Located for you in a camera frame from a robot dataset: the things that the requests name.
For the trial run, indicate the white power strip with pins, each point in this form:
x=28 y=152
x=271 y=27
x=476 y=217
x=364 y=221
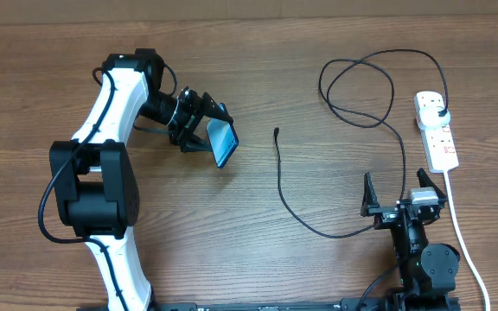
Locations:
x=440 y=151

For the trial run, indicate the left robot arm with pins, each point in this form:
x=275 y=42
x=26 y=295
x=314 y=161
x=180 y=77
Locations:
x=92 y=178

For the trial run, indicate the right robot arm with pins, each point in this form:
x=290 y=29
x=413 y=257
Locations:
x=427 y=271

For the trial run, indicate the white charger plug adapter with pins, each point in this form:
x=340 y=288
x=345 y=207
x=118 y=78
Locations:
x=432 y=117

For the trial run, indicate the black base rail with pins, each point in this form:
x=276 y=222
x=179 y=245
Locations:
x=346 y=304

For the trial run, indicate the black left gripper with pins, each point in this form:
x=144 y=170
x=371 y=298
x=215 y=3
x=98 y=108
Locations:
x=185 y=133

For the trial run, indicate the blue Galaxy smartphone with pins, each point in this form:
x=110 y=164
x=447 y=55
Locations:
x=223 y=139

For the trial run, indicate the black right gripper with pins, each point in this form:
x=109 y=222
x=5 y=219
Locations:
x=384 y=214

